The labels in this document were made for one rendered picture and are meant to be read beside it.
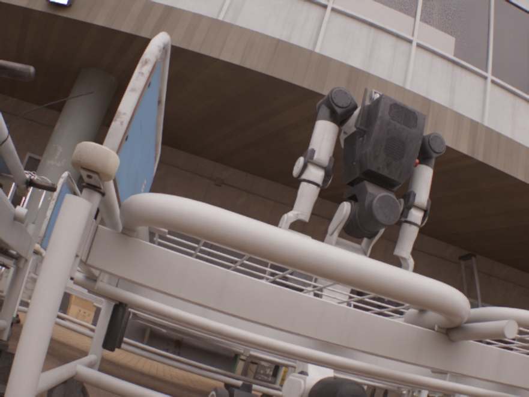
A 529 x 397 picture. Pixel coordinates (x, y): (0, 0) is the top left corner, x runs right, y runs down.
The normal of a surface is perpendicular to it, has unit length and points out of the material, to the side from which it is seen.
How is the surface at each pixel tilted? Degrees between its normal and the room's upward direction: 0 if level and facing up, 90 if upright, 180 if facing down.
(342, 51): 90
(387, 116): 90
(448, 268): 90
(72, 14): 90
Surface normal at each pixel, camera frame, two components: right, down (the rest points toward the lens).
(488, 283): 0.17, -0.22
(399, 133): 0.18, 0.05
